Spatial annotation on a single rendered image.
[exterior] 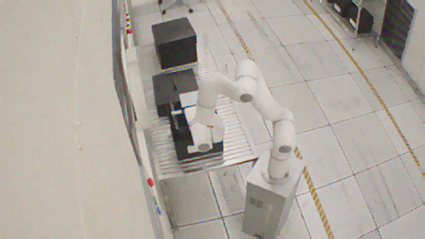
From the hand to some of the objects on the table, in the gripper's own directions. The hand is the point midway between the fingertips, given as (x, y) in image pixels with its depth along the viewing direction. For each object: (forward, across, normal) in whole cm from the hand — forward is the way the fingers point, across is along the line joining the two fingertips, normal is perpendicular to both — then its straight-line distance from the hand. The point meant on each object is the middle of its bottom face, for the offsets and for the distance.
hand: (192, 101), depth 217 cm
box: (+81, 0, +30) cm, 87 cm away
